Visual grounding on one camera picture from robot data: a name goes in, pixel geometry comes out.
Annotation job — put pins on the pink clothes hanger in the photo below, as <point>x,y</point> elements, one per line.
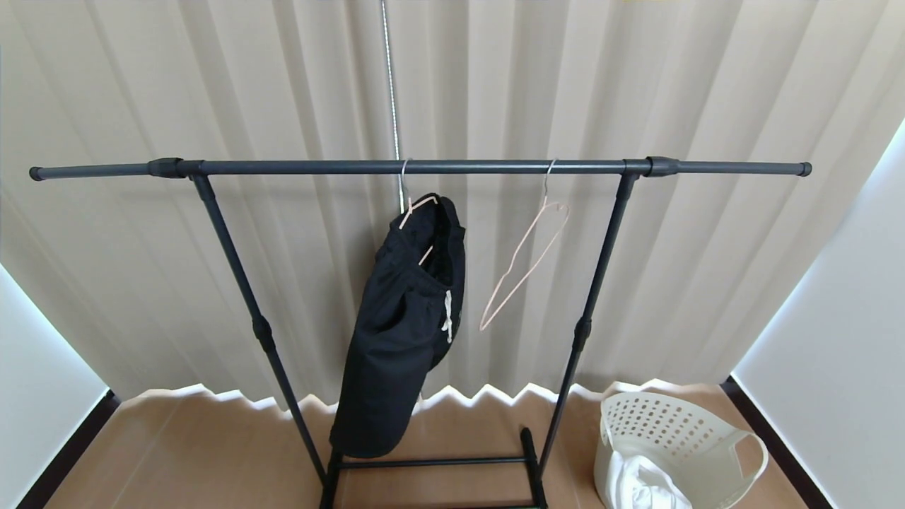
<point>415,211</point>
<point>545,185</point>

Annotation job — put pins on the white garment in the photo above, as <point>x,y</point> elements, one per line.
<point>647,484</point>

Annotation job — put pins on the black clothes rack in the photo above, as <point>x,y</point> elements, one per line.
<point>424,167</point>

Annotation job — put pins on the beige curtain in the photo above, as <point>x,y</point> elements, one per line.
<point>212,85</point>

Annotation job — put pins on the black shorts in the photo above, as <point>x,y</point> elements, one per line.
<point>396,353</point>

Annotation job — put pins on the white laundry basket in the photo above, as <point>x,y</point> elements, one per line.
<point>679,424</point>

